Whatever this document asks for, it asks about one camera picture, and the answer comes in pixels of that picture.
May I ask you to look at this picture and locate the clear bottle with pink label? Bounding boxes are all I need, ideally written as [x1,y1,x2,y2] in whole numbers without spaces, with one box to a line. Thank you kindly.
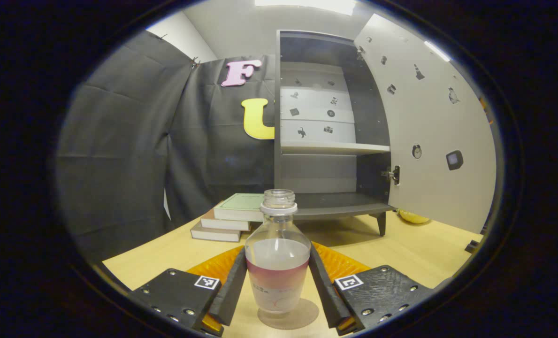
[245,189,313,315]

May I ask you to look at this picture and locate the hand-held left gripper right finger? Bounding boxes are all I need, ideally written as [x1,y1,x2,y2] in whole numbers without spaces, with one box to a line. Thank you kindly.
[308,241,435,336]

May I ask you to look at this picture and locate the beige cabinet door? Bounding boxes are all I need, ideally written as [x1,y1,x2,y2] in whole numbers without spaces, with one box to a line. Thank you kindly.
[354,13,498,234]

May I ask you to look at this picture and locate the yellow lemon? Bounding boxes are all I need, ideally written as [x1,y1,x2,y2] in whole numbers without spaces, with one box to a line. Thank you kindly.
[397,209,432,225]

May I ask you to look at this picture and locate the dark grey cabinet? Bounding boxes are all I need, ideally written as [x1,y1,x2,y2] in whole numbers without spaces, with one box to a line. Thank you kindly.
[274,30,397,237]

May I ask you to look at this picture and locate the green cover book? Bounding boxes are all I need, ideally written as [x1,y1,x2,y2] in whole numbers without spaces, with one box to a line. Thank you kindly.
[213,193,267,223]

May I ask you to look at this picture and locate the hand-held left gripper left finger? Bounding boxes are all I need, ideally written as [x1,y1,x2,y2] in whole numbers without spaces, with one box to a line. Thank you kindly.
[131,246,248,337]

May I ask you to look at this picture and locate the black backdrop cloth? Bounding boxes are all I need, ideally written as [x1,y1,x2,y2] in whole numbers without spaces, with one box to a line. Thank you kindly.
[56,31,279,263]

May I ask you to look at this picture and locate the white cabinet shelf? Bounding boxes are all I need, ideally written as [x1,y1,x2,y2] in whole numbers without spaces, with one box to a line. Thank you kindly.
[281,142,391,156]

